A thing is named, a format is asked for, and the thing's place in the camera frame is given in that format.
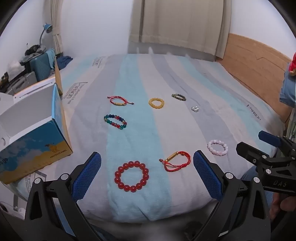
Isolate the grey suitcase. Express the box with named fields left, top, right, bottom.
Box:
left=4, top=71, right=38, bottom=93

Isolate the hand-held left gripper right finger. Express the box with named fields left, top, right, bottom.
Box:
left=192, top=150, right=271, bottom=241

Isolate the red cloth item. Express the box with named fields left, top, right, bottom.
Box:
left=288, top=52, right=296, bottom=76

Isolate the multicolour glass bead bracelet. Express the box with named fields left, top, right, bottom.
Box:
left=104, top=113, right=127, bottom=130

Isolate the white plastic bag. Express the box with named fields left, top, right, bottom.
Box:
left=7, top=60, right=24, bottom=75

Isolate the dark blue clothing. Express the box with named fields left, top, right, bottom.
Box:
left=56, top=56, right=73, bottom=70

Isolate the teal suitcase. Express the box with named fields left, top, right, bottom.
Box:
left=29, top=50, right=56, bottom=83

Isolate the blue desk lamp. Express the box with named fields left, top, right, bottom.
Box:
left=39, top=23, right=53, bottom=47

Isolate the striped blanket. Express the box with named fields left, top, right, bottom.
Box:
left=17, top=53, right=286, bottom=224

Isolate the person's jeans leg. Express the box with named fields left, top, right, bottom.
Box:
left=240, top=166, right=262, bottom=184

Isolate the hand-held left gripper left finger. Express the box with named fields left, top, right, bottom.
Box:
left=24, top=152, right=102, bottom=241

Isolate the narrow beige curtain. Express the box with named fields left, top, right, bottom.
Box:
left=50, top=0, right=64, bottom=57

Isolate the blue and yellow cardboard box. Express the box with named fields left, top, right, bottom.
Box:
left=0, top=60, right=73, bottom=185

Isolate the thick red cord bracelet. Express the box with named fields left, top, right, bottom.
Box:
left=159, top=151, right=191, bottom=173

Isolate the thin red cord bracelet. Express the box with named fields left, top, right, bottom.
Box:
left=107, top=95, right=135, bottom=108

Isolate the yellow bead bracelet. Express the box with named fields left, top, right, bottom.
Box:
left=148, top=98, right=165, bottom=108

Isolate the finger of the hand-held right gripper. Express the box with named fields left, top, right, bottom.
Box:
left=236, top=141, right=285, bottom=166
left=258, top=130, right=296, bottom=151

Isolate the red bead bracelet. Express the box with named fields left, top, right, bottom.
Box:
left=114, top=161, right=149, bottom=192

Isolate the pink bead bracelet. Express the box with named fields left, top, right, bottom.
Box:
left=207, top=139, right=229, bottom=155

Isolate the light blue towel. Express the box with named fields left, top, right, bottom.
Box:
left=45, top=49, right=56, bottom=70

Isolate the blue denim cloth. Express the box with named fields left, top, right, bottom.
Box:
left=279, top=70, right=296, bottom=107

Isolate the person's right hand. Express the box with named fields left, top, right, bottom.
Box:
left=270, top=193, right=296, bottom=221

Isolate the wide beige curtain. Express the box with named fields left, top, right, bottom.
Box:
left=128, top=0, right=232, bottom=62

